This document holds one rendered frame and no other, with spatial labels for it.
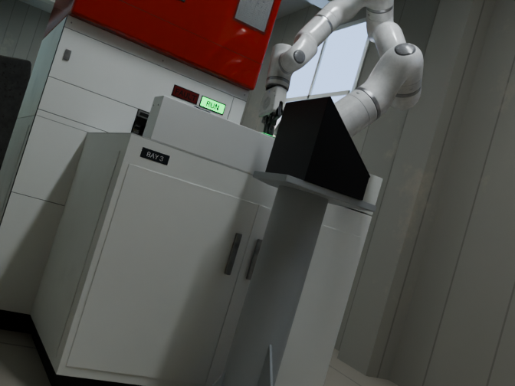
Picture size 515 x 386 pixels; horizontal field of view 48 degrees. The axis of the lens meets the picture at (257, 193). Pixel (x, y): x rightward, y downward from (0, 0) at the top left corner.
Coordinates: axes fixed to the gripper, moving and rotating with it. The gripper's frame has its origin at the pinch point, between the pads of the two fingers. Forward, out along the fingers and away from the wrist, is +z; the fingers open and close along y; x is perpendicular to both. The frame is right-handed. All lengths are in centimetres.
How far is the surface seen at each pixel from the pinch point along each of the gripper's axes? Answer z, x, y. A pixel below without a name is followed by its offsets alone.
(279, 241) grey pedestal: 39.9, -1.1, 21.1
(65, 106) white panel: -3, -57, -59
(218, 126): 6.1, -19.9, 3.2
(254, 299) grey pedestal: 57, -2, 15
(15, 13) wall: -340, -57, -765
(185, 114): 6.2, -31.8, 3.2
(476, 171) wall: -44, 167, -52
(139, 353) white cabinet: 79, -23, -12
